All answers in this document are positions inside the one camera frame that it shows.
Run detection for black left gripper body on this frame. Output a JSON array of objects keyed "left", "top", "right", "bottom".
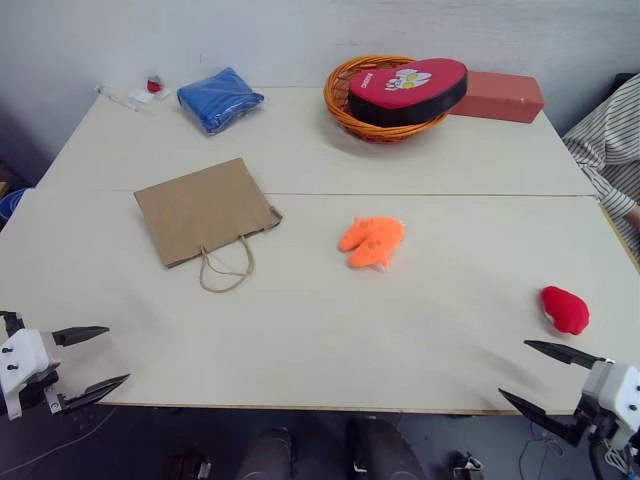
[{"left": 18, "top": 366, "right": 64, "bottom": 408}]

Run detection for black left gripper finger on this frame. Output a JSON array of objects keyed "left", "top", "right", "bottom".
[
  {"left": 50, "top": 325, "right": 111, "bottom": 348},
  {"left": 54, "top": 372, "right": 132, "bottom": 415}
]

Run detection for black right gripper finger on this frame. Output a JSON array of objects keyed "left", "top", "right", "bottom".
[
  {"left": 522, "top": 339, "right": 609, "bottom": 372},
  {"left": 497, "top": 387, "right": 587, "bottom": 448}
]

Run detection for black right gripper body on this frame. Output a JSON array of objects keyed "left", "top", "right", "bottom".
[{"left": 573, "top": 407, "right": 620, "bottom": 445}]

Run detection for red plush toy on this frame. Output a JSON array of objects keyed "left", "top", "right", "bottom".
[{"left": 540, "top": 285, "right": 592, "bottom": 337}]

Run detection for blue object beside table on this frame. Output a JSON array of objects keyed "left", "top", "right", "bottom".
[{"left": 0, "top": 188, "right": 27, "bottom": 227}]

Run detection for dark rounded shape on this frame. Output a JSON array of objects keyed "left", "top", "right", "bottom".
[
  {"left": 235, "top": 424, "right": 297, "bottom": 480},
  {"left": 345, "top": 416, "right": 427, "bottom": 480}
]

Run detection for person in striped shirt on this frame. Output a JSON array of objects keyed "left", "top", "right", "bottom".
[{"left": 561, "top": 72, "right": 640, "bottom": 275}]

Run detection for orange plush toy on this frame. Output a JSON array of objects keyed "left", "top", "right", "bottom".
[{"left": 338, "top": 215, "right": 407, "bottom": 272}]

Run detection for clear plastic pen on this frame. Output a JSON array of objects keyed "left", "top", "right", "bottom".
[{"left": 95, "top": 84, "right": 152, "bottom": 116}]

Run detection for red brick block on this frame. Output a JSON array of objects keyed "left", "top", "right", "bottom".
[{"left": 448, "top": 70, "right": 545, "bottom": 125}]

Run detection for blue folded cloth in plastic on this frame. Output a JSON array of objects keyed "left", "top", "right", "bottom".
[{"left": 175, "top": 66, "right": 267, "bottom": 137}]

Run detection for red heart-shaped box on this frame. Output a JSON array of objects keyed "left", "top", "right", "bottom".
[{"left": 346, "top": 57, "right": 470, "bottom": 128}]

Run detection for orange wicker basket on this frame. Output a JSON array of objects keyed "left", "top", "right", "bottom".
[{"left": 323, "top": 54, "right": 452, "bottom": 144}]

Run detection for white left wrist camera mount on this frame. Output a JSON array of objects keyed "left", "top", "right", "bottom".
[{"left": 0, "top": 328, "right": 62, "bottom": 422}]

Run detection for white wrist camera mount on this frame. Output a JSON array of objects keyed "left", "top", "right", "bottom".
[
  {"left": 0, "top": 328, "right": 62, "bottom": 422},
  {"left": 578, "top": 359, "right": 640, "bottom": 452}
]

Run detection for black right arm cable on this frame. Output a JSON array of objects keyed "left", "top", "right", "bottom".
[{"left": 588, "top": 436, "right": 609, "bottom": 480}]

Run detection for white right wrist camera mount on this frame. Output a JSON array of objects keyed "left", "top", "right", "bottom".
[{"left": 578, "top": 359, "right": 640, "bottom": 452}]

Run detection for white floor cable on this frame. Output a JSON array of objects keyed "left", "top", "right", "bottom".
[{"left": 0, "top": 405, "right": 119, "bottom": 477}]

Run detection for brown paper bag with handles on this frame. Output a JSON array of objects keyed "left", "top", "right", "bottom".
[{"left": 133, "top": 157, "right": 284, "bottom": 295}]

